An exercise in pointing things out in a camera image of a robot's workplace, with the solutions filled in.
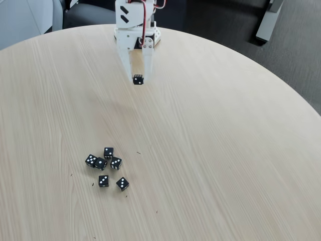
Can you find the black dice white pips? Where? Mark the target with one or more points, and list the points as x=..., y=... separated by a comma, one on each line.
x=103, y=180
x=108, y=152
x=122, y=183
x=100, y=163
x=116, y=163
x=91, y=159
x=138, y=79

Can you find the dark grey chair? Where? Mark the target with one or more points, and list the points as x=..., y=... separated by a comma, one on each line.
x=90, y=16

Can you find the black upholstered seat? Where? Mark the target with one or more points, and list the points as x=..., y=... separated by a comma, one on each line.
x=220, y=17

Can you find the white panel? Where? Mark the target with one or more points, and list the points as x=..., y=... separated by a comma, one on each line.
x=22, y=20

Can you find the grey desk leg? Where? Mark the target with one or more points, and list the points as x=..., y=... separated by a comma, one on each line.
x=268, y=22

